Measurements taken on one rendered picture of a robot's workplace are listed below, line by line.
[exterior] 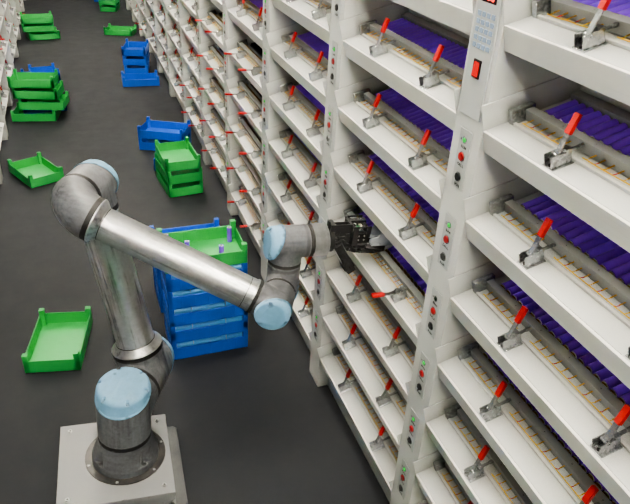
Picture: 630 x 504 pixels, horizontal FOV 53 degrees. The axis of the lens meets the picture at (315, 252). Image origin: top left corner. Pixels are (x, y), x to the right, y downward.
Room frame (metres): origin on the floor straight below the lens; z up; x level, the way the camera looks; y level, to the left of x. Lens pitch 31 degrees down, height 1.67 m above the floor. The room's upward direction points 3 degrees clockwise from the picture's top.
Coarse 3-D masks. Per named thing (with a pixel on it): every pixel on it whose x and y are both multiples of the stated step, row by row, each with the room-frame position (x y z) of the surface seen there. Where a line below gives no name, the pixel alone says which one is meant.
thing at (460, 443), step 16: (448, 400) 1.15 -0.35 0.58; (432, 416) 1.13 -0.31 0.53; (448, 416) 1.13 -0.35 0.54; (464, 416) 1.11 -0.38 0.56; (432, 432) 1.10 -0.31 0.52; (448, 432) 1.09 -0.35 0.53; (464, 432) 1.09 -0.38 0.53; (448, 448) 1.05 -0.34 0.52; (464, 448) 1.04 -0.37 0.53; (480, 448) 1.04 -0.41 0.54; (448, 464) 1.04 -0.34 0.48; (464, 464) 1.00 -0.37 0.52; (480, 464) 0.98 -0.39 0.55; (496, 464) 0.97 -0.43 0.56; (464, 480) 0.96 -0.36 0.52; (480, 480) 0.96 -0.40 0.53; (496, 480) 0.95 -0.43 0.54; (512, 480) 0.93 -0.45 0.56; (480, 496) 0.92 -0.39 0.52; (496, 496) 0.92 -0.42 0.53; (512, 496) 0.91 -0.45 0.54
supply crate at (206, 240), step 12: (156, 228) 2.07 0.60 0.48; (204, 228) 2.13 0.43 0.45; (216, 228) 2.15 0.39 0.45; (180, 240) 2.10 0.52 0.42; (192, 240) 2.11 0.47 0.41; (204, 240) 2.13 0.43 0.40; (216, 240) 2.13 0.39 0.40; (240, 240) 2.07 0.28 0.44; (204, 252) 2.04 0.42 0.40; (216, 252) 2.04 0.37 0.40; (228, 252) 1.97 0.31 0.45; (240, 252) 1.98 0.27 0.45; (228, 264) 1.97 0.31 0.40
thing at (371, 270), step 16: (336, 208) 1.79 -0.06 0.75; (352, 208) 1.79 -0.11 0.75; (352, 256) 1.61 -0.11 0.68; (368, 256) 1.57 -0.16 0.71; (368, 272) 1.50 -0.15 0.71; (384, 272) 1.49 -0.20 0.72; (384, 288) 1.42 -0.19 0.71; (400, 304) 1.35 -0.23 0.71; (400, 320) 1.31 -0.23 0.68; (416, 320) 1.28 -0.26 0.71; (416, 336) 1.23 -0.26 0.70
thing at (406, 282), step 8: (384, 256) 1.53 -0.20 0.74; (384, 264) 1.51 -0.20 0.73; (392, 264) 1.49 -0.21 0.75; (400, 272) 1.45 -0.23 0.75; (392, 280) 1.44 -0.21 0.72; (400, 280) 1.43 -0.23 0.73; (408, 280) 1.41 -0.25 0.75; (408, 288) 1.38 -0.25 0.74; (416, 288) 1.37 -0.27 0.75; (416, 296) 1.34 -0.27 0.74
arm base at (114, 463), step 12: (96, 444) 1.27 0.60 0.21; (144, 444) 1.26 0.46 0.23; (156, 444) 1.31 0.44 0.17; (96, 456) 1.24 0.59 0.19; (108, 456) 1.22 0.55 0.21; (120, 456) 1.22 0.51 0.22; (132, 456) 1.23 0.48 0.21; (144, 456) 1.25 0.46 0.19; (156, 456) 1.28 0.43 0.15; (96, 468) 1.23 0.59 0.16; (108, 468) 1.21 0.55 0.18; (120, 468) 1.21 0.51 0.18; (132, 468) 1.22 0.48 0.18; (144, 468) 1.23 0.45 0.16
